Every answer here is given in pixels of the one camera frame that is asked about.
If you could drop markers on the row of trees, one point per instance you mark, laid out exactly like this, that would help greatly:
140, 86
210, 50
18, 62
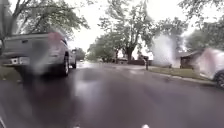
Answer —
126, 36

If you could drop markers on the wet grey asphalt road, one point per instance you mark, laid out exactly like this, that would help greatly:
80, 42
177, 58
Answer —
126, 100

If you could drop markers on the grass verge with kerb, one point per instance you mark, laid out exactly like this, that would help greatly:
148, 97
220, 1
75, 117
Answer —
176, 72

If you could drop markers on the grey pickup truck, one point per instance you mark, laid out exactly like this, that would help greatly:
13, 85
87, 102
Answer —
40, 53

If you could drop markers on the low house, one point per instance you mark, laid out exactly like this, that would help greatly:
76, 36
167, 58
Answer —
188, 58

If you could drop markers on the large leafy tree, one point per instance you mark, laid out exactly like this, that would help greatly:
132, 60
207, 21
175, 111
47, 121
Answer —
33, 16

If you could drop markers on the tall tree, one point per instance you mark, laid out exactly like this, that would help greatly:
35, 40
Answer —
208, 30

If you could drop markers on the white car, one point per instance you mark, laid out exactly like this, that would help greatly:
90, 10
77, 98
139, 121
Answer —
218, 71

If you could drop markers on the mailbox on post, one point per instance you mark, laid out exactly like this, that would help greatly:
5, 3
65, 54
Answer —
146, 62

